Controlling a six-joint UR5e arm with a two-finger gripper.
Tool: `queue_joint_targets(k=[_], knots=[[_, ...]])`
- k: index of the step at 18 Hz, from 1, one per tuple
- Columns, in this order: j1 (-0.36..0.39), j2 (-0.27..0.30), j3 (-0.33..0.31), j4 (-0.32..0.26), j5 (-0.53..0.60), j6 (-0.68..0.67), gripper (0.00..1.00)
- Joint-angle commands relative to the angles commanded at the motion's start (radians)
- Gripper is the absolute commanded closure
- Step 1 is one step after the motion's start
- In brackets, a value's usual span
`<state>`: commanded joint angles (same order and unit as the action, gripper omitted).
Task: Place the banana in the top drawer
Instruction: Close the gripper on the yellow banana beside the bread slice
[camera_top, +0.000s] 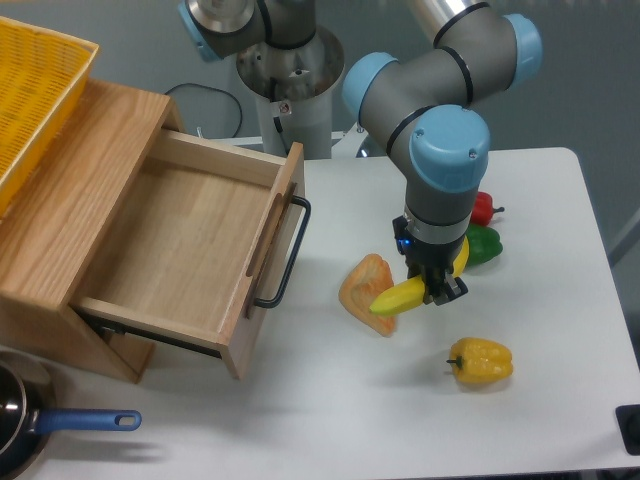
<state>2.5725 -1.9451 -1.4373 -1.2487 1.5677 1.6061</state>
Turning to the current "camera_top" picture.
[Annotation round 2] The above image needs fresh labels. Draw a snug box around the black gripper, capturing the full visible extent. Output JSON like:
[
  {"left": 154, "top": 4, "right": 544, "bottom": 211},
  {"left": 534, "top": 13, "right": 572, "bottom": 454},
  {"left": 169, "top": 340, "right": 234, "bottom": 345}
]
[{"left": 392, "top": 216, "right": 468, "bottom": 305}]

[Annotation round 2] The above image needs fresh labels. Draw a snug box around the yellow banana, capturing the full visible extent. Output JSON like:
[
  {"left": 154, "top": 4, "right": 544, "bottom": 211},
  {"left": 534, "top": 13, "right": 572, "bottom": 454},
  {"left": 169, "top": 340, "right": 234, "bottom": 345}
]
[{"left": 369, "top": 238, "right": 469, "bottom": 317}]

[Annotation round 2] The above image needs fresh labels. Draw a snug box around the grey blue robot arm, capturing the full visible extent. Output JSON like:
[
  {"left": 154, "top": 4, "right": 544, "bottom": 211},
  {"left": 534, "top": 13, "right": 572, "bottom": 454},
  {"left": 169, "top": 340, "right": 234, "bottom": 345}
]
[{"left": 178, "top": 1, "right": 542, "bottom": 305}]

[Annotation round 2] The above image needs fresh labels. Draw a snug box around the open wooden top drawer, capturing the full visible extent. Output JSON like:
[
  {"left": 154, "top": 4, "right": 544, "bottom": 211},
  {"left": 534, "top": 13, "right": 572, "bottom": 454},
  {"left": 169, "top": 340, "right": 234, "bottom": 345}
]
[{"left": 71, "top": 130, "right": 309, "bottom": 378}]

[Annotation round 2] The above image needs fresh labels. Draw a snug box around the wooden drawer cabinet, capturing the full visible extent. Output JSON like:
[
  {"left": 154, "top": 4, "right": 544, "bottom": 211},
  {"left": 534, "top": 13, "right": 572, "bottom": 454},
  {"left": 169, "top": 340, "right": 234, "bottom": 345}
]
[{"left": 1, "top": 79, "right": 183, "bottom": 383}]

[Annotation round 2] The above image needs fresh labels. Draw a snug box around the green bell pepper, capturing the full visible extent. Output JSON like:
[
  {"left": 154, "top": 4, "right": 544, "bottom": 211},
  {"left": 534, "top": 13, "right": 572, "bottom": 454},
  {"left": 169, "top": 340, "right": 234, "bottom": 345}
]
[{"left": 466, "top": 224, "right": 503, "bottom": 266}]

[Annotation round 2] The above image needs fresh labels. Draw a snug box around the orange toast slice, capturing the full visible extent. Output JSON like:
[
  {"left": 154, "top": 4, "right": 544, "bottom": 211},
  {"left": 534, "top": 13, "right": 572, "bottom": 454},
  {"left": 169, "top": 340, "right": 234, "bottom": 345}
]
[{"left": 338, "top": 253, "right": 396, "bottom": 337}]

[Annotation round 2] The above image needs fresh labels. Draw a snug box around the red bell pepper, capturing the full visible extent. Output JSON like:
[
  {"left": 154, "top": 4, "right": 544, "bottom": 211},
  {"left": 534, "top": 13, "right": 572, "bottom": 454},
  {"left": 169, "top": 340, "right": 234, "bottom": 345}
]
[{"left": 470, "top": 192, "right": 505, "bottom": 227}]

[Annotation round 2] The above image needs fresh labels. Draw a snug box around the yellow bell pepper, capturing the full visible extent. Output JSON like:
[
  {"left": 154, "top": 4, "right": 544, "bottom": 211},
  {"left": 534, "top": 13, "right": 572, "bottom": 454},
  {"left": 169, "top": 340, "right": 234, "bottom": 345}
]
[{"left": 447, "top": 337, "right": 514, "bottom": 384}]

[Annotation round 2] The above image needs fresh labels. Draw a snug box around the black corner device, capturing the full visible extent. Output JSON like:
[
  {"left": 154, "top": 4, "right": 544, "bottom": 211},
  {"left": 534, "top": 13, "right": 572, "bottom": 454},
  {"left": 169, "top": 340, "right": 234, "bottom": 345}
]
[{"left": 615, "top": 404, "right": 640, "bottom": 456}]

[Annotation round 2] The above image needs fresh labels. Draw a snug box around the yellow plastic basket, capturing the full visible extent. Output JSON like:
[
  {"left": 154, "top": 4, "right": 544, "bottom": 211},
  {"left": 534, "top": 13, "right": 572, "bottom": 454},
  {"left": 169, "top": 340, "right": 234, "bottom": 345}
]
[{"left": 1, "top": 17, "right": 99, "bottom": 213}]

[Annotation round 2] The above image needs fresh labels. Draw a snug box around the black drawer handle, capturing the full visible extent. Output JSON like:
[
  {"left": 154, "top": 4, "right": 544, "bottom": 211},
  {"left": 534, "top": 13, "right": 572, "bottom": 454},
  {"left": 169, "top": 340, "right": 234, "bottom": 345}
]
[{"left": 253, "top": 195, "right": 312, "bottom": 309}]

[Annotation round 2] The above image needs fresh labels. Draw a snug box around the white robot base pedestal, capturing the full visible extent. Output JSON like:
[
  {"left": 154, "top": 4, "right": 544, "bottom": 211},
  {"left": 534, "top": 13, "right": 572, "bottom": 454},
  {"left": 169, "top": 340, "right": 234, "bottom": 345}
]
[{"left": 236, "top": 26, "right": 344, "bottom": 159}]

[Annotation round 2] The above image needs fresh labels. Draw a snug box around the black cable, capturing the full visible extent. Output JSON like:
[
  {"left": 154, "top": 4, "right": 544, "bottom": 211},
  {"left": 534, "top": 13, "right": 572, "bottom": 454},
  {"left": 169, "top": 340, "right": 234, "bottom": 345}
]
[{"left": 163, "top": 82, "right": 244, "bottom": 138}]

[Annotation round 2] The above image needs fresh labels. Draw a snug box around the blue handled frying pan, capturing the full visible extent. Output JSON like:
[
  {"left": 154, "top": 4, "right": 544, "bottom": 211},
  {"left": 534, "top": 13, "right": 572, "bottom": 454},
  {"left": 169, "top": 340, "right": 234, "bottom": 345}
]
[{"left": 1, "top": 351, "right": 142, "bottom": 479}]

